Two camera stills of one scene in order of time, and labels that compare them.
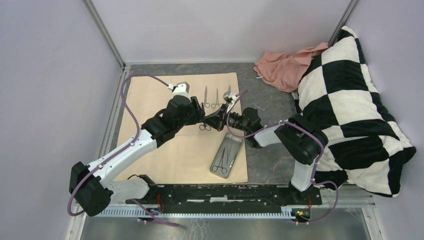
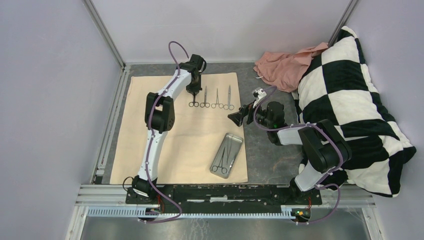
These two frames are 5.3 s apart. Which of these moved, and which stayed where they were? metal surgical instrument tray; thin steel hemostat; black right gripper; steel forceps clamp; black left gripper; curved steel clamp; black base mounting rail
Moved: black right gripper; black left gripper
Stayed: black base mounting rail; metal surgical instrument tray; steel forceps clamp; curved steel clamp; thin steel hemostat
